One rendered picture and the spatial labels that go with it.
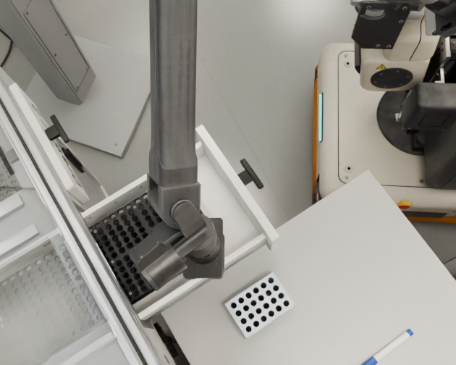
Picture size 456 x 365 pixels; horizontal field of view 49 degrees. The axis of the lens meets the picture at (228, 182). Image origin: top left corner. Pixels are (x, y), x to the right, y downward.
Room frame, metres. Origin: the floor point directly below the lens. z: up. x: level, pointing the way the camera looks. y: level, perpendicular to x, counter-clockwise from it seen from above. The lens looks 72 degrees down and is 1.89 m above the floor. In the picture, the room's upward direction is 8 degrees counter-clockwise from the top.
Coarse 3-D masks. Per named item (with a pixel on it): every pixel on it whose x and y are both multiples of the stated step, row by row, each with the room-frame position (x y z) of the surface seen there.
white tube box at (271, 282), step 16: (272, 272) 0.14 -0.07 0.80; (256, 288) 0.12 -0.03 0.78; (272, 288) 0.11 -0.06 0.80; (240, 304) 0.09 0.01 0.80; (256, 304) 0.08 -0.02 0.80; (272, 304) 0.08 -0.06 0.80; (288, 304) 0.07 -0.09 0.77; (240, 320) 0.05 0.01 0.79; (256, 320) 0.05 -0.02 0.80; (272, 320) 0.05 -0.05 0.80
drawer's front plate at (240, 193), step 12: (204, 132) 0.43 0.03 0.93; (204, 144) 0.41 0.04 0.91; (216, 156) 0.37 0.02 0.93; (216, 168) 0.38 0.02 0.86; (228, 168) 0.35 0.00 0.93; (228, 180) 0.33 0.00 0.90; (240, 180) 0.32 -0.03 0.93; (240, 192) 0.29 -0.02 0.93; (240, 204) 0.29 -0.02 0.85; (252, 204) 0.26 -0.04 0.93; (252, 216) 0.25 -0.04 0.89; (264, 216) 0.24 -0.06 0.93; (264, 228) 0.21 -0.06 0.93; (276, 240) 0.19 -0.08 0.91
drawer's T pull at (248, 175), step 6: (240, 162) 0.36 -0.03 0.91; (246, 162) 0.36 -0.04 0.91; (246, 168) 0.35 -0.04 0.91; (240, 174) 0.34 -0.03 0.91; (246, 174) 0.33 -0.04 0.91; (252, 174) 0.33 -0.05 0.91; (246, 180) 0.32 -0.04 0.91; (252, 180) 0.32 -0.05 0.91; (258, 180) 0.32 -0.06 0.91; (258, 186) 0.30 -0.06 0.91
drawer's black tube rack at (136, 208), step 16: (144, 208) 0.30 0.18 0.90; (96, 224) 0.28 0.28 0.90; (112, 224) 0.27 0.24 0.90; (128, 224) 0.27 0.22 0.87; (144, 224) 0.26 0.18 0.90; (96, 240) 0.25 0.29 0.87; (112, 240) 0.24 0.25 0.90; (128, 240) 0.24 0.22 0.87; (112, 256) 0.21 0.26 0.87; (128, 256) 0.21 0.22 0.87; (128, 272) 0.17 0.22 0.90; (128, 288) 0.14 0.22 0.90; (144, 288) 0.14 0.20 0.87
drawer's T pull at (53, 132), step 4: (52, 116) 0.53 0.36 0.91; (52, 120) 0.52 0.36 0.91; (56, 120) 0.52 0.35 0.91; (56, 124) 0.51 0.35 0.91; (60, 124) 0.51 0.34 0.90; (48, 128) 0.50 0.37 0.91; (52, 128) 0.50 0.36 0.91; (56, 128) 0.50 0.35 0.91; (60, 128) 0.50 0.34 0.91; (48, 132) 0.49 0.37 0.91; (52, 132) 0.49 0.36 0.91; (56, 132) 0.49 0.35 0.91; (60, 132) 0.49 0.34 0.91; (64, 132) 0.49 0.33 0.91; (48, 136) 0.48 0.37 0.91; (52, 136) 0.48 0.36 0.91; (56, 136) 0.48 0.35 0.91; (64, 136) 0.48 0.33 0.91; (64, 140) 0.47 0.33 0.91; (68, 140) 0.47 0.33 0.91
